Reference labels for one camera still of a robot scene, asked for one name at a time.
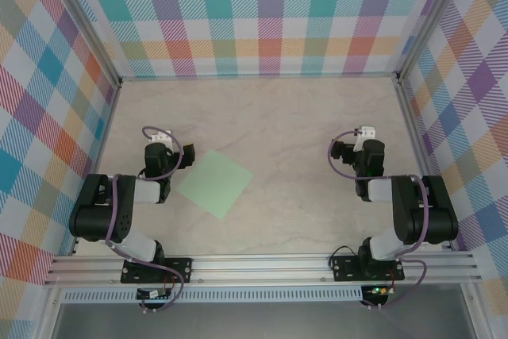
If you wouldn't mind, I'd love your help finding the aluminium table side rail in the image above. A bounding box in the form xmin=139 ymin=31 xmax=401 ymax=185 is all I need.
xmin=70 ymin=80 xmax=122 ymax=256
xmin=395 ymin=76 xmax=456 ymax=252

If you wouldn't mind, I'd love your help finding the thin aluminium back rail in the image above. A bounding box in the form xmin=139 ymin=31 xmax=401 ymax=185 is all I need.
xmin=118 ymin=74 xmax=400 ymax=81

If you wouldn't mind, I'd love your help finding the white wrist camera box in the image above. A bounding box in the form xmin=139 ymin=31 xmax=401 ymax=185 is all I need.
xmin=149 ymin=129 xmax=175 ymax=149
xmin=354 ymin=125 xmax=377 ymax=153

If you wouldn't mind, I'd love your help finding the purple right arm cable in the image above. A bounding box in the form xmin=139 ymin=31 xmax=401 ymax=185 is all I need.
xmin=327 ymin=128 xmax=429 ymax=310

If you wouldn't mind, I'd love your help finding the wide aluminium mounting rail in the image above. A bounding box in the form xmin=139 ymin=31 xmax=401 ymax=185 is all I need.
xmin=43 ymin=251 xmax=483 ymax=287

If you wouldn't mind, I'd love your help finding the aluminium frame leg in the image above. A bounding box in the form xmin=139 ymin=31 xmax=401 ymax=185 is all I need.
xmin=461 ymin=283 xmax=491 ymax=339
xmin=37 ymin=287 xmax=67 ymax=339

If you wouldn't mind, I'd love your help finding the thin black cable loop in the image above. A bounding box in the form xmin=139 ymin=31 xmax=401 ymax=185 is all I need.
xmin=329 ymin=245 xmax=360 ymax=268

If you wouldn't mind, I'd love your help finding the aluminium frame post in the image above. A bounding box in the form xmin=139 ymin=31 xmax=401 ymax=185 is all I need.
xmin=394 ymin=0 xmax=468 ymax=84
xmin=45 ymin=0 xmax=123 ymax=90

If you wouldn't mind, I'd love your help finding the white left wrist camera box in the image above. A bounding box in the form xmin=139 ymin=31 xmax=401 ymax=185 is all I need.
xmin=149 ymin=129 xmax=175 ymax=149

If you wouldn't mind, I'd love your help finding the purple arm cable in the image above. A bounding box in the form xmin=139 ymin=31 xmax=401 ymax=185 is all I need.
xmin=105 ymin=126 xmax=186 ymax=313
xmin=327 ymin=128 xmax=429 ymax=310

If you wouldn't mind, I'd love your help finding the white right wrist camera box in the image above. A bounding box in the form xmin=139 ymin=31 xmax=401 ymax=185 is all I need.
xmin=354 ymin=125 xmax=377 ymax=153

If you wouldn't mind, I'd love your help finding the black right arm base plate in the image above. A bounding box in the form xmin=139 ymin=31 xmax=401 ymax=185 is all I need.
xmin=331 ymin=255 xmax=406 ymax=283

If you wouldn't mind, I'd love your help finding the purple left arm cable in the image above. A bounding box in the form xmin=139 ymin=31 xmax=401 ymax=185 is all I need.
xmin=105 ymin=126 xmax=186 ymax=313

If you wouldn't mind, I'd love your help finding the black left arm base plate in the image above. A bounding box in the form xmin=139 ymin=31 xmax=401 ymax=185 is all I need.
xmin=121 ymin=257 xmax=194 ymax=284

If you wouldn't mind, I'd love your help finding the slotted grey cable duct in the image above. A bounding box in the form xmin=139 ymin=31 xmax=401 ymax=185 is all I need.
xmin=61 ymin=285 xmax=364 ymax=304

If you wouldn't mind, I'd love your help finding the light green paper sheet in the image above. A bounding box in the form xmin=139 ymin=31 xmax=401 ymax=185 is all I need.
xmin=174 ymin=149 xmax=254 ymax=220

